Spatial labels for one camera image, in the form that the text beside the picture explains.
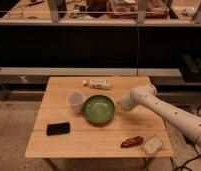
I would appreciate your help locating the green ceramic bowl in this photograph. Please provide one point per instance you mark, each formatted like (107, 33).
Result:
(98, 109)

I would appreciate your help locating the beige sponge block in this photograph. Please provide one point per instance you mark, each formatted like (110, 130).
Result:
(152, 146)

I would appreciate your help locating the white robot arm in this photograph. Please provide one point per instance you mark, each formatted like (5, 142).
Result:
(145, 95)

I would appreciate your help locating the white plastic bottle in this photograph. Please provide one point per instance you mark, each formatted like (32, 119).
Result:
(98, 83)

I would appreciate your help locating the translucent plastic cup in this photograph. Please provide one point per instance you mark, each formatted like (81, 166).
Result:
(76, 100)

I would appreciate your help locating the wooden table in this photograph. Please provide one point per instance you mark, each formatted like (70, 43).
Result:
(84, 139)

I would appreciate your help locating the black rectangular phone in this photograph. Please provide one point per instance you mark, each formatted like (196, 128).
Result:
(58, 128)

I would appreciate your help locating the red chili pepper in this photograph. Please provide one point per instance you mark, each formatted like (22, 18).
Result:
(132, 142)

